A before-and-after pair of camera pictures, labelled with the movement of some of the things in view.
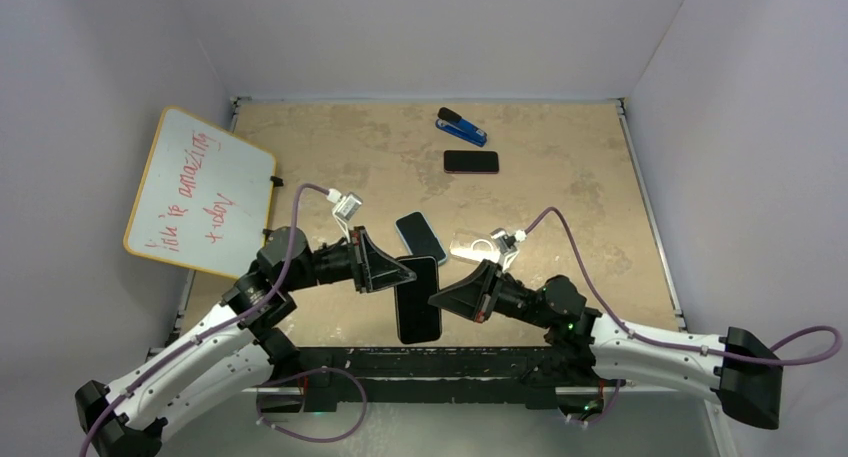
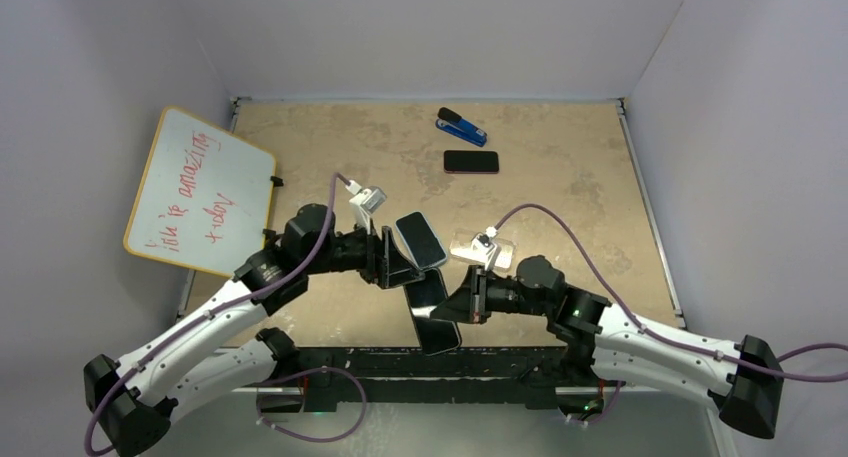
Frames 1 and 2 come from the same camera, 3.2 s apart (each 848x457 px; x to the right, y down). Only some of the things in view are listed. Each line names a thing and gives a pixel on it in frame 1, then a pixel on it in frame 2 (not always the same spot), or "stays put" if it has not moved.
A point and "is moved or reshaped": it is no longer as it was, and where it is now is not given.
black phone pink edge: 471,162 stays put
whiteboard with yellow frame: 203,200 stays put
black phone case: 419,322 is moved or reshaped
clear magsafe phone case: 474,246 stays put
